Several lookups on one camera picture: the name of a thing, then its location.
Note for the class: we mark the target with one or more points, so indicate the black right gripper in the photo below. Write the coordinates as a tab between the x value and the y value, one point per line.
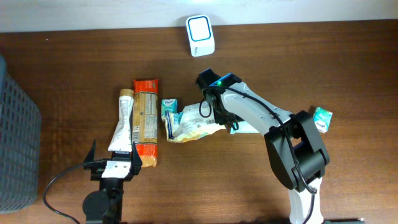
222	116

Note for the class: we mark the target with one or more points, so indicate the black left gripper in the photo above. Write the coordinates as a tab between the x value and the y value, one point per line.
94	165

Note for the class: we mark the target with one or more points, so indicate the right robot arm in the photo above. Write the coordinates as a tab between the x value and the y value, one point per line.
297	153

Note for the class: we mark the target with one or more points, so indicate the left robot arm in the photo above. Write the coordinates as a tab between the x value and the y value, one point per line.
106	204

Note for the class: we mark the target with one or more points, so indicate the white barcode scanner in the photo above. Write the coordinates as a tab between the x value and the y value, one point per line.
200	35

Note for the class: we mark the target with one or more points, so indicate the white tube with beige cap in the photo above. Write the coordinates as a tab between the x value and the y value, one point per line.
121	140

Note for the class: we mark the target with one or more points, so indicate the crumpled white yellow snack bag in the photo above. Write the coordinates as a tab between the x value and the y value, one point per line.
192	123

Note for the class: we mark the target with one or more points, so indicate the small teal tissue pack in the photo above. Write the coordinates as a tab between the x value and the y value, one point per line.
169	105

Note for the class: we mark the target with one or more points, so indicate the orange spaghetti packet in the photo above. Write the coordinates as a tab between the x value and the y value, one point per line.
145	120

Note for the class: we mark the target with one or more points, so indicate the teal wet wipes pack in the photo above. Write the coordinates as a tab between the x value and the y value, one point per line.
244	128

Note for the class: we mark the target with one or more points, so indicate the dark grey mesh basket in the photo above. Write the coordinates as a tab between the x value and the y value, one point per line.
20	145

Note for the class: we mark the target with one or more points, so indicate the teal tissue pack right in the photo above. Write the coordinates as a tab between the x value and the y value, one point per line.
322	119

